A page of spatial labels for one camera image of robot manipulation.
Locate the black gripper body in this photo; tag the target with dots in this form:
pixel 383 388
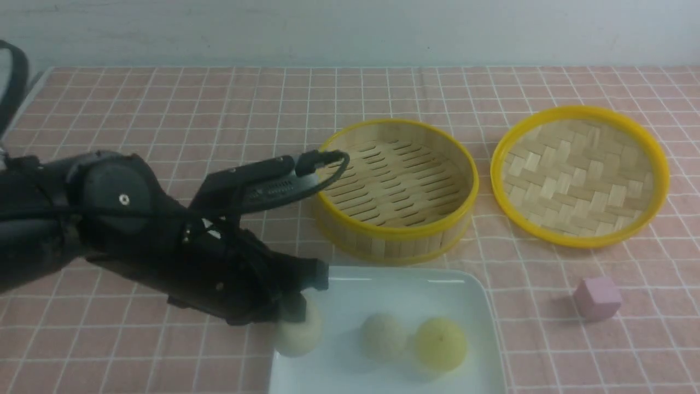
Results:
pixel 234 277

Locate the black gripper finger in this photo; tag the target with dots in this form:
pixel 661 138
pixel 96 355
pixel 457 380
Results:
pixel 313 273
pixel 291 308

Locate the white steamed bun front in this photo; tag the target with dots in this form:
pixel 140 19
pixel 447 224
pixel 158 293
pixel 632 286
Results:
pixel 295 339

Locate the white steamed bun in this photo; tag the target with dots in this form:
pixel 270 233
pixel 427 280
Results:
pixel 295 339
pixel 383 337

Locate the yellow steamed bun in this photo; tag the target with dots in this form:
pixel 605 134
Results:
pixel 440 345

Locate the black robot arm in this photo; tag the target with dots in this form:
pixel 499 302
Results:
pixel 110 210

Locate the white square plate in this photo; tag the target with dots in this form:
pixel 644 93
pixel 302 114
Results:
pixel 337 364

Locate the yellow rimmed bamboo steamer basket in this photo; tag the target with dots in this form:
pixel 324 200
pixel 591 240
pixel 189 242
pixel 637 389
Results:
pixel 406 197

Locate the yellow rimmed woven steamer lid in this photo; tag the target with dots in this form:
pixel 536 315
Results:
pixel 580 176

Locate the pink cube block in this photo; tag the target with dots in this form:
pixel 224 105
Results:
pixel 597 298

